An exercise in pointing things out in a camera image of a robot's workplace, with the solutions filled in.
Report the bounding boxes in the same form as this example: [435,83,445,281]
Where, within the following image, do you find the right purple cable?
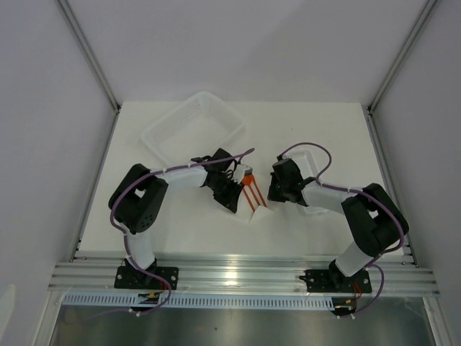
[278,142,404,318]

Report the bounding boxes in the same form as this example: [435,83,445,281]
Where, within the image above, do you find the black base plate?
[299,269,372,293]
[114,265,179,290]

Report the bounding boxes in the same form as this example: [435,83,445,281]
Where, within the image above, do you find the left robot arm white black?
[108,148,253,288]

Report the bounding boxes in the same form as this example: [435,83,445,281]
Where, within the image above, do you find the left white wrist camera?
[232,164,253,183]

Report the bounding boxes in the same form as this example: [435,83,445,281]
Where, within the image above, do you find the orange plastic spoon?
[247,181,260,209]

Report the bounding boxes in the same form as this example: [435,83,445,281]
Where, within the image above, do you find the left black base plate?
[114,265,179,290]

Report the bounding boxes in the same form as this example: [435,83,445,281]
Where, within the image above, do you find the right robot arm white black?
[267,155,409,293]

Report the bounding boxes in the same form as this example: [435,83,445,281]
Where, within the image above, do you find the orange plastic knife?
[253,175,267,208]

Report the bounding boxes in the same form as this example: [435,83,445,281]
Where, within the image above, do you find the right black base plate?
[299,269,372,293]

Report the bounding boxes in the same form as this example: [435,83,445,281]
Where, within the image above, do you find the aluminium mounting rail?
[48,252,440,298]

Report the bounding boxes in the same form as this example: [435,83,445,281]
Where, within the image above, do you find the aluminium frame post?
[368,0,442,111]
[54,0,121,113]

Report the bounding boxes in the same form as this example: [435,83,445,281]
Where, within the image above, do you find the large white plastic basket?
[140,92,246,167]

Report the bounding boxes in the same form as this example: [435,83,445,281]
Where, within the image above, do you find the right aluminium frame post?
[368,0,442,111]

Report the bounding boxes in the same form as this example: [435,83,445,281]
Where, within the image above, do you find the white slotted cable duct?
[62,292,334,311]

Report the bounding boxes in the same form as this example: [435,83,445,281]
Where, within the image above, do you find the white paper napkin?
[225,205,274,224]

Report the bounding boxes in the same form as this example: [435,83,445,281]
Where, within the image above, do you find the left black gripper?
[207,175,244,213]

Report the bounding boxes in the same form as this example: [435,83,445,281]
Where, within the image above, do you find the left aluminium frame post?
[54,0,121,113]

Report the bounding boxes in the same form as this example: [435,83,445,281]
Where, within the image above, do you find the small white utensil tray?
[287,150,328,216]

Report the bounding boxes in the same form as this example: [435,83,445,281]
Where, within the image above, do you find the orange plastic fork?
[242,176,256,213]

